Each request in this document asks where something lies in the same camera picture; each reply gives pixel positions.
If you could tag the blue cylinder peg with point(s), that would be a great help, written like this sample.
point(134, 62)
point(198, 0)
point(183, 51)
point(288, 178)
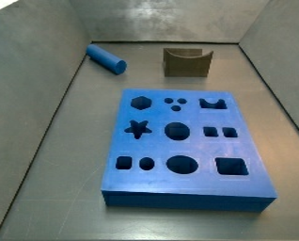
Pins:
point(110, 61)

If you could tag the blue shape-sorting board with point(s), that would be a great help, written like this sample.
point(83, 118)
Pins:
point(182, 154)

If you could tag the dark grey cradle stand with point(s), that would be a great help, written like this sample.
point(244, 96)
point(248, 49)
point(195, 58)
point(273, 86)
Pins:
point(185, 62)

